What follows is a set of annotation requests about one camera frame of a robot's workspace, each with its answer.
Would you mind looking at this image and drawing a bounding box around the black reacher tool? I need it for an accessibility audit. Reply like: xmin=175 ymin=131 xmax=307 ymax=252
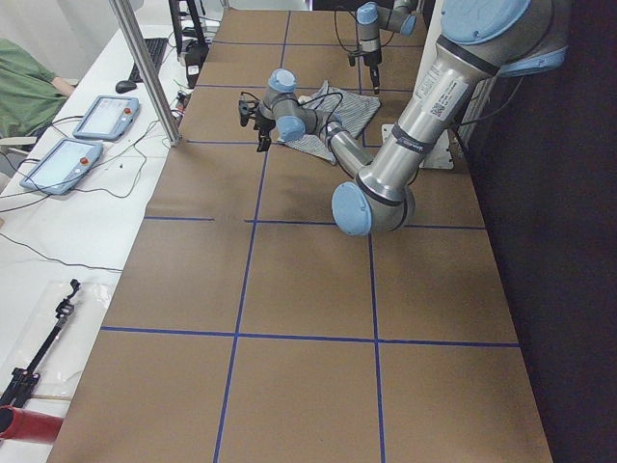
xmin=0 ymin=278 xmax=82 ymax=411

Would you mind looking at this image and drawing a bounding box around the blue teach pendant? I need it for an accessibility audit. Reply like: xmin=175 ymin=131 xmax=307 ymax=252
xmin=19 ymin=138 xmax=103 ymax=195
xmin=72 ymin=95 xmax=140 ymax=141

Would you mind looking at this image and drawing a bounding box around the black box with label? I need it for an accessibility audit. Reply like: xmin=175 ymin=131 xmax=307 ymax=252
xmin=184 ymin=41 xmax=209 ymax=89

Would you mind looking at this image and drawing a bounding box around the aluminium frame post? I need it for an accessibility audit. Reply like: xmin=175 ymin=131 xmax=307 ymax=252
xmin=109 ymin=0 xmax=181 ymax=147

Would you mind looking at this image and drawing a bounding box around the near blue teach pendant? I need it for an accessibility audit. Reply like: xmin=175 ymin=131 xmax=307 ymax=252
xmin=19 ymin=138 xmax=103 ymax=195

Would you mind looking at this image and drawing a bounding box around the black keyboard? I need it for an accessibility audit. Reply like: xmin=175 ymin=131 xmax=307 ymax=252
xmin=128 ymin=37 xmax=169 ymax=83

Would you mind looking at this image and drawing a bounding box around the black computer mouse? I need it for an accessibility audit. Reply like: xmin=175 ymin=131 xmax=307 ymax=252
xmin=115 ymin=80 xmax=137 ymax=95

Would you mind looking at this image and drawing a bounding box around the far blue teach pendant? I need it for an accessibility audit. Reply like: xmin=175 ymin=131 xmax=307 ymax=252
xmin=72 ymin=95 xmax=140 ymax=141

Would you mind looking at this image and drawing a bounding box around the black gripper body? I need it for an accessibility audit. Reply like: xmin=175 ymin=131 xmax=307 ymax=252
xmin=238 ymin=92 xmax=276 ymax=140
xmin=347 ymin=48 xmax=382 ymax=68

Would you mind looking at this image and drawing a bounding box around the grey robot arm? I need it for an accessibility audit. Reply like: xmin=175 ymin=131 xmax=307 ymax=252
xmin=238 ymin=1 xmax=572 ymax=235
xmin=348 ymin=0 xmax=418 ymax=95

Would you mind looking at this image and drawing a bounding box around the striped polo shirt white collar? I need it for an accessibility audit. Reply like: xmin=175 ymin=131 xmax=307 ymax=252
xmin=284 ymin=80 xmax=381 ymax=165

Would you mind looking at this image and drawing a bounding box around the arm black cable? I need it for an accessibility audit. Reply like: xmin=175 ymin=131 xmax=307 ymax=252
xmin=240 ymin=90 xmax=346 ymax=136
xmin=333 ymin=4 xmax=387 ymax=59

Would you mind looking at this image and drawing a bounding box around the red cylinder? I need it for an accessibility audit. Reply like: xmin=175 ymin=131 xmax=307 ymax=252
xmin=1 ymin=405 xmax=64 ymax=444

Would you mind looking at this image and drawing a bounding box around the person in green shirt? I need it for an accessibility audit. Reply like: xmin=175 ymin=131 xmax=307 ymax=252
xmin=1 ymin=39 xmax=75 ymax=138

